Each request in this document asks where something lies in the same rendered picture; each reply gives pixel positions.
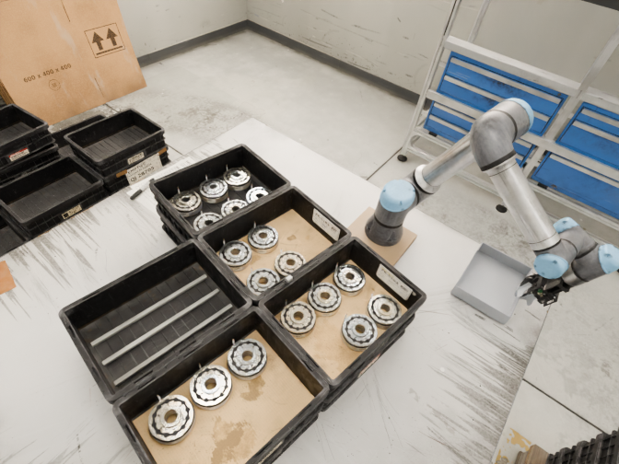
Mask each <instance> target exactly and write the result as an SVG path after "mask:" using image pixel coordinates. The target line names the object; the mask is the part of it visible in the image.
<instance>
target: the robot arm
mask: <svg viewBox="0 0 619 464"><path fill-rule="evenodd" d="M533 118H534V117H533V112H532V109H531V107H530V105H529V104H528V103H527V102H525V101H524V100H522V99H506V100H503V101H501V102H499V103H498V104H497V105H496V106H495V107H494V108H492V109H491V110H489V111H487V112H486V113H484V114H482V115H481V116H479V117H478V118H477V119H476V120H475V122H474V123H473V125H472V128H471V131H470V132H469V133H468V134H466V135H465V136H464V137H463V138H462V139H461V140H459V141H458V142H457V143H456V144H454V145H453V146H451V147H450V148H449V149H447V150H446V151H445V152H444V153H442V154H441V155H440V156H438V157H437V158H435V159H434V160H433V161H432V162H430V163H429V164H428V165H421V166H419V167H418V168H416V169H415V170H413V171H412V172H411V173H410V174H408V175H407V176H406V177H404V178H403V179H401V180H391V181H389V182H388V183H386V184H385V186H384V187H383V189H382V190H381V192H380V198H379V201H378V204H377V207H376V209H375V212H374V214H373V215H372V216H371V217H370V218H369V219H368V221H367V222H366V225H365V233H366V235H367V237H368V238H369V239H370V240H371V241H372V242H374V243H375V244H378V245H380V246H384V247H390V246H394V245H396V244H397V243H399V242H400V240H401V238H402V236H403V221H404V219H405V217H406V216H407V214H408V213H409V212H410V211H411V210H413V209H414V208H415V207H416V206H417V205H419V204H420V203H421V202H422V201H424V200H425V199H426V198H428V197H429V196H431V195H433V194H434V193H436V192H437V191H438V190H439V189H440V187H441V184H442V183H443V182H445V181H446V180H448V179H449V178H451V177H452V176H454V175H455V174H457V173H458V172H460V171H461V170H463V169H464V168H466V167H468V166H469V165H471V164H472V163H473V162H474V161H476V163H477V165H478V166H479V168H480V169H481V171H482V172H483V173H487V174H488V175H489V177H490V179H491V181H493V183H494V185H495V186H496V189H497V191H498V192H499V194H500V196H501V197H502V199H503V201H504V203H505V204H506V206H507V208H508V209H509V211H510V213H511V214H512V216H513V218H514V219H515V221H516V223H517V225H518V226H519V228H520V230H521V232H522V234H523V236H524V237H525V238H526V240H527V241H528V243H529V245H530V247H531V249H532V250H533V252H534V254H535V256H536V258H535V260H534V263H533V267H534V270H535V271H536V272H537V274H535V273H534V274H532V275H529V276H527V277H525V278H524V279H523V281H522V282H521V283H520V285H519V287H518V288H517V290H516V292H515V295H514V296H517V297H520V299H524V300H526V301H527V306H530V305H531V304H532V303H533V302H534V300H535V299H537V302H539V303H540V304H543V306H544V307H545V306H548V305H551V304H553V303H555V302H557V300H558V297H559V293H560V292H563V291H564V292H565V293H567V292H569V290H570V288H572V287H575V286H579V285H581V284H585V283H588V282H589V281H592V280H594V279H597V278H599V277H602V276H604V275H605V274H610V273H612V272H614V271H617V270H618V269H619V249H618V248H617V247H614V246H613V245H611V244H605V245H600V244H599V243H597V242H596V241H595V240H594V239H593V238H592V237H591V236H590V235H589V234H588V233H587V232H586V231H585V230H584V229H583V228H582V227H581V226H580V225H579V224H577V223H576V222H575V221H574V220H573V219H572V218H570V217H565V218H562V219H561V220H559V221H557V222H556V223H554V224H552V222H551V221H550V219H549V217H548V215H547V214H546V212H545V211H544V209H543V207H542V205H541V204H540V202H539V200H538V198H537V197H536V195H535V193H534V191H533V190H532V188H531V185H530V184H529V182H528V181H527V180H526V178H525V176H524V174H523V173H522V171H521V169H520V167H519V165H518V163H517V161H516V160H515V158H516V155H517V153H516V151H515V150H514V148H513V145H512V144H513V143H514V142H515V141H516V140H518V139H519V138H520V137H521V136H523V135H524V134H526V133H527V132H528V131H529V130H530V128H531V126H532V124H533ZM527 290H528V291H527ZM526 291H527V293H525V292H526ZM524 293H525V294H524ZM551 300H554V301H553V302H551V303H549V304H547V302H548V301H551Z"/></svg>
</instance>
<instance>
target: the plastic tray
mask: <svg viewBox="0 0 619 464"><path fill-rule="evenodd" d="M532 270H533V268H532V267H530V266H528V265H526V264H524V263H522V262H521V261H518V260H516V259H514V258H512V257H510V256H508V255H507V254H506V253H504V252H502V251H500V250H498V249H495V248H493V247H491V246H490V245H488V244H486V243H484V242H482V243H481V245H480V246H479V248H478V250H477V251H476V252H475V253H474V255H473V257H472V259H471V260H470V262H469V264H468V265H467V267H466V269H465V270H464V272H463V273H462V275H461V277H460V279H459V280H458V282H457V283H456V284H455V286H454V287H453V289H452V291H451V292H450V293H451V294H453V295H455V296H456V297H458V298H459V299H461V300H463V301H464V302H466V303H468V304H469V305H471V306H473V307H475V308H477V309H478V310H480V311H482V312H483V313H485V314H486V315H487V316H489V317H491V318H492V319H495V320H496V321H498V322H500V323H501V324H503V325H505V324H506V323H507V322H508V321H509V319H510V318H511V316H512V314H513V312H514V310H515V308H516V305H517V304H518V302H519V300H520V297H517V296H514V295H515V292H516V290H517V288H518V287H519V285H520V283H521V282H522V281H523V279H524V278H525V277H527V276H529V275H531V272H532Z"/></svg>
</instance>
